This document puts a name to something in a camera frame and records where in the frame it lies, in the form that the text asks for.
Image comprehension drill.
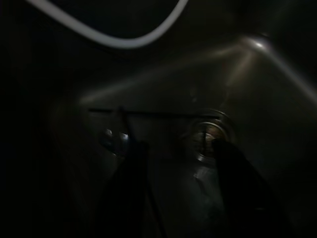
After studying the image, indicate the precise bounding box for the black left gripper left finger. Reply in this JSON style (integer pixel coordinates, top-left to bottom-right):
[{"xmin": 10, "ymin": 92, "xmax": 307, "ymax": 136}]
[{"xmin": 94, "ymin": 140, "xmax": 162, "ymax": 238}]

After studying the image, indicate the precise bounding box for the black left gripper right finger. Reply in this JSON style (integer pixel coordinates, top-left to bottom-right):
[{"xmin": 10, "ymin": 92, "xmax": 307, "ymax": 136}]
[{"xmin": 212, "ymin": 138, "xmax": 296, "ymax": 238}]

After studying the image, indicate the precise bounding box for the round metal sink drain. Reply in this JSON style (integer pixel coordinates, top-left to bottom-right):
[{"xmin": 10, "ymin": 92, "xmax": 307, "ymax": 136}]
[{"xmin": 182, "ymin": 109, "xmax": 236, "ymax": 165}]

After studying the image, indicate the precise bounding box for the stainless steel sink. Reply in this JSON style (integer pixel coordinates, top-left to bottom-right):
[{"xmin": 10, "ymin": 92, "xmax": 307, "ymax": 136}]
[{"xmin": 49, "ymin": 32, "xmax": 317, "ymax": 238}]

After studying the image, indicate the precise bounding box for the white cable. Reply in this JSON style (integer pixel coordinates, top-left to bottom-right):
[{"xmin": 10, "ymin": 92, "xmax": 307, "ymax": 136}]
[{"xmin": 26, "ymin": 0, "xmax": 192, "ymax": 50}]

